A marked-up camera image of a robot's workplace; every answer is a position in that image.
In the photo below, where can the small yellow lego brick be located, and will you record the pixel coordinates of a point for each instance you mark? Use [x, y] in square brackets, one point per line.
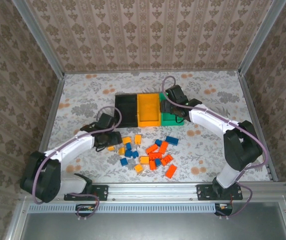
[111, 148]

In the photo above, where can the notched blue lego brick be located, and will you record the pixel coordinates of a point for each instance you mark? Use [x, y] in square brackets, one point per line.
[132, 154]

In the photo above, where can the long blue lego brick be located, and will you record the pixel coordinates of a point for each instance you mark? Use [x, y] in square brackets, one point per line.
[172, 140]

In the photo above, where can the small orange lego brick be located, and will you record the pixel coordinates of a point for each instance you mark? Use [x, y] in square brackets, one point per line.
[152, 165]

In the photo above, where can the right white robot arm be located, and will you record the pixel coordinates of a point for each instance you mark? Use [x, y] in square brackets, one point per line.
[208, 120]

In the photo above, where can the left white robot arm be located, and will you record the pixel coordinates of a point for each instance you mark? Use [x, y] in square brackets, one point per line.
[75, 147]

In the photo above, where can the green plastic container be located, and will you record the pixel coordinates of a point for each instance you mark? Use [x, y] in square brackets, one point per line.
[169, 121]

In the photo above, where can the orange plastic container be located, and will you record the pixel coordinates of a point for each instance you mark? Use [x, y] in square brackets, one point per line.
[149, 110]

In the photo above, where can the black plastic container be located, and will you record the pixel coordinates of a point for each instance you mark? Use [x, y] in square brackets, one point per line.
[126, 110]

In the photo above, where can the floral patterned table cover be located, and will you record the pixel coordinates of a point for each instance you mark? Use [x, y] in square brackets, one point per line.
[208, 150]

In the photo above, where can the aluminium mounting beam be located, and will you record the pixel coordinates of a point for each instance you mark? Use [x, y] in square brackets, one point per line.
[152, 191]

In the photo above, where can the grey metal panel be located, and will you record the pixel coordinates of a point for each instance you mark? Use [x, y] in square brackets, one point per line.
[152, 226]

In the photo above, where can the aluminium side rail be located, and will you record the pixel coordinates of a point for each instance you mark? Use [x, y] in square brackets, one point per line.
[254, 112]
[52, 112]

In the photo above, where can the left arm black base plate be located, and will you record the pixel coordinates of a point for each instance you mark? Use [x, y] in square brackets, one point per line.
[102, 192]

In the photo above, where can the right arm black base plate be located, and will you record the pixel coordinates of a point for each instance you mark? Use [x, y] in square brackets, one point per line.
[204, 192]

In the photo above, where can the aluminium frame post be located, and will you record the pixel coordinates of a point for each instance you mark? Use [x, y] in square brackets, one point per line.
[260, 37]
[36, 37]

